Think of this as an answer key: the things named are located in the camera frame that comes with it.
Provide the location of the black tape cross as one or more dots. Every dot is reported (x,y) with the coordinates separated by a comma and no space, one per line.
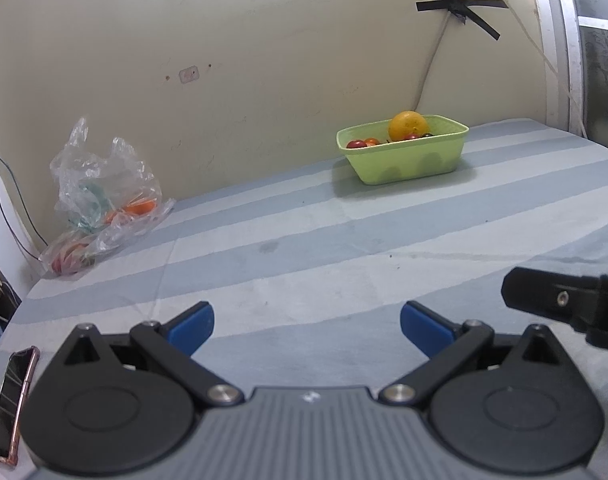
(462,9)

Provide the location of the smartphone with pink case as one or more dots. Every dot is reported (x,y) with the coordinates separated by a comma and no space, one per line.
(13,394)

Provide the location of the red cherry tomato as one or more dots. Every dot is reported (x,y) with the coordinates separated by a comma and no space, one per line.
(356,144)

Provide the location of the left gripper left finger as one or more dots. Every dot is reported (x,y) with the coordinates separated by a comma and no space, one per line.
(109,404)

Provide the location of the wall sticker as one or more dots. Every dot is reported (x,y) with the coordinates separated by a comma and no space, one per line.
(189,74)

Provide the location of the light green plastic basket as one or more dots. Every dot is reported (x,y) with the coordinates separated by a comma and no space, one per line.
(388,162)

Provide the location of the large yellow orange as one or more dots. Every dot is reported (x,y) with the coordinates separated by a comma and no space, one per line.
(406,123)

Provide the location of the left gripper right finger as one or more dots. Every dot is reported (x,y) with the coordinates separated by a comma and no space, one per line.
(512,404)

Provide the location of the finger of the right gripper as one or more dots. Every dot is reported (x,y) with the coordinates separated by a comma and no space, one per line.
(561,297)

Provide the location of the window frame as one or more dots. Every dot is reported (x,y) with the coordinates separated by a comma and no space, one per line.
(575,49)

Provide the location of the clear plastic bag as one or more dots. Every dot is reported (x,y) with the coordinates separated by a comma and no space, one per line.
(108,202)

